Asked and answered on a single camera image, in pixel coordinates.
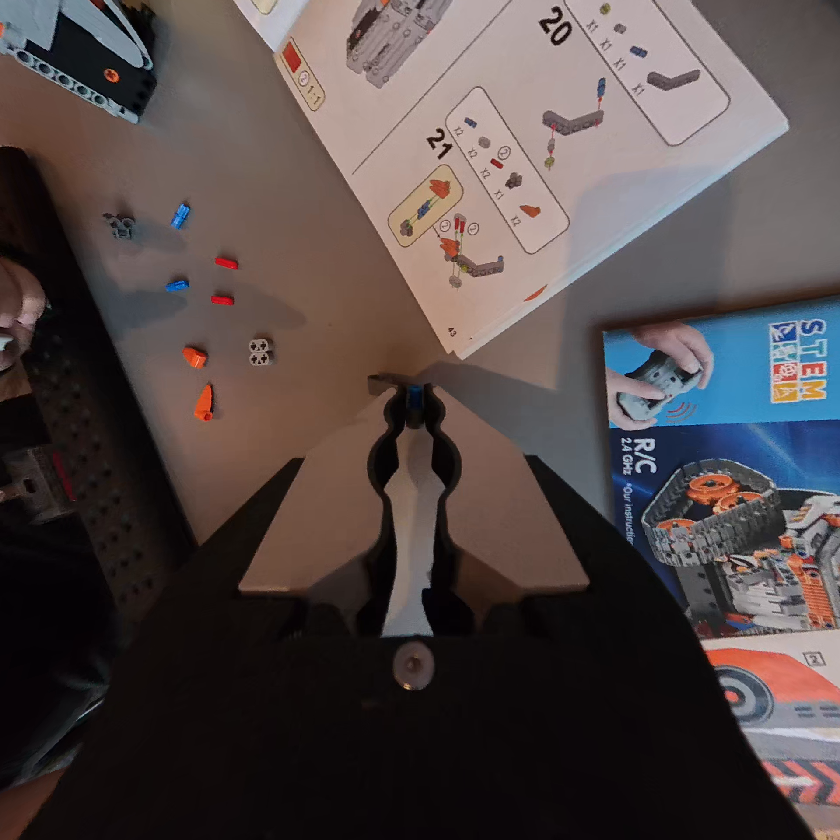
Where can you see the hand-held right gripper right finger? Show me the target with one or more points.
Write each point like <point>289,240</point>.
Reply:
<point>505,525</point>

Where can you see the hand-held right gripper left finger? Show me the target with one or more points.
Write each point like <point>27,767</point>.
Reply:
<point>315,525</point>

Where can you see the blue axle pin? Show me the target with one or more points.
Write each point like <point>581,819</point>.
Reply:
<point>415,400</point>

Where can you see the blue connector pin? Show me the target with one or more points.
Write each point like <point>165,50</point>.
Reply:
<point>177,285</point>
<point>179,215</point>

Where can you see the dark grey double connector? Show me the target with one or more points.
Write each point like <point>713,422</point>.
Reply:
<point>120,225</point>

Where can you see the grey desk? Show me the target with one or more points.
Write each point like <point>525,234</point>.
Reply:
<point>295,197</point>

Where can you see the person's left hand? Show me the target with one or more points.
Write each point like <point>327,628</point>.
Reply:
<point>23,302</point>

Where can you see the orange cone piece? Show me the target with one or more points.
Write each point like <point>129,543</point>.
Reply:
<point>205,403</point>
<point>195,358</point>

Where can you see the light grey double connector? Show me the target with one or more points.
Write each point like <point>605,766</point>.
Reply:
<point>261,352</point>

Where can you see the small blue manual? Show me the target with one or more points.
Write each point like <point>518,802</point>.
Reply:
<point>722,426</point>

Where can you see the black perforated panel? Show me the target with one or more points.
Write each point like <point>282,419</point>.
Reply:
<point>98,407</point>

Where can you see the white instruction booklet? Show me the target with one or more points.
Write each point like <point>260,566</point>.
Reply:
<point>558,197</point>

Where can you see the grey black robot model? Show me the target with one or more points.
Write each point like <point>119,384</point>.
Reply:
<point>79,59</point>

